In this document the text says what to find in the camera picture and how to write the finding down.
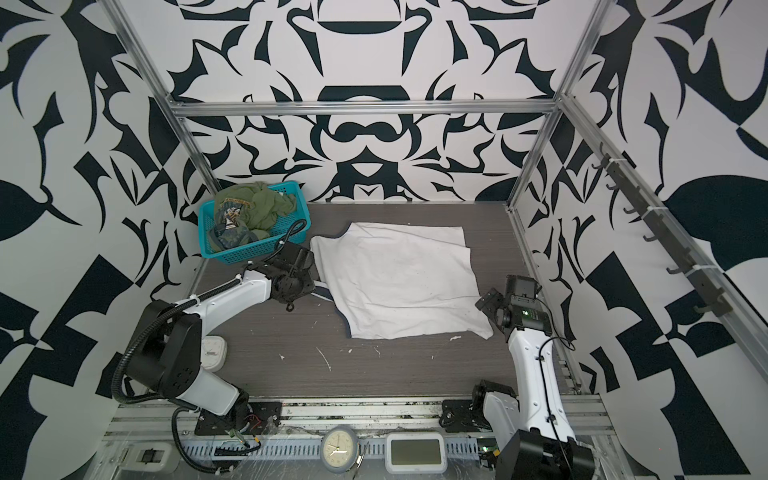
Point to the small green circuit board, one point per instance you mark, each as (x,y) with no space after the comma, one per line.
(488,452)

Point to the teal plastic basket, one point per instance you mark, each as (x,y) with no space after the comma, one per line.
(292,228)

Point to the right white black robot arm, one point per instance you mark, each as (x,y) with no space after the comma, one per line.
(533,435)

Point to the green tank top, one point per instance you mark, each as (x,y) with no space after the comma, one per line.
(245,213)

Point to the small white square clock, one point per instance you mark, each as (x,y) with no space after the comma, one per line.
(213,353)

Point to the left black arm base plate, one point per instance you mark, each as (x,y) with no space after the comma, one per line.
(254,418)

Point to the white digital display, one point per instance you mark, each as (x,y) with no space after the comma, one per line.
(415,453)

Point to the black wall hook rail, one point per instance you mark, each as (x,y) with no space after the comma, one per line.
(665,231)

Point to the horizontal aluminium frame bar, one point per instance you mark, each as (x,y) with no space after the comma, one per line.
(369,107)

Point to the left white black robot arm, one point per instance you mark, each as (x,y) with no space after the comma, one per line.
(163,359)

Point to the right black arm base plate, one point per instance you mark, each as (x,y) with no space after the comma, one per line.
(462,416)

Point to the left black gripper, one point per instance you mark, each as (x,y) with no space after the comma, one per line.
(309,277)

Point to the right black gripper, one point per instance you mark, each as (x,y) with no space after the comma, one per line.
(492,301)

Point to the white tank top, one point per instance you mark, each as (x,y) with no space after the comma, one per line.
(393,281)

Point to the round analog clock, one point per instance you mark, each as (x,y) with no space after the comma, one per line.
(340,450)

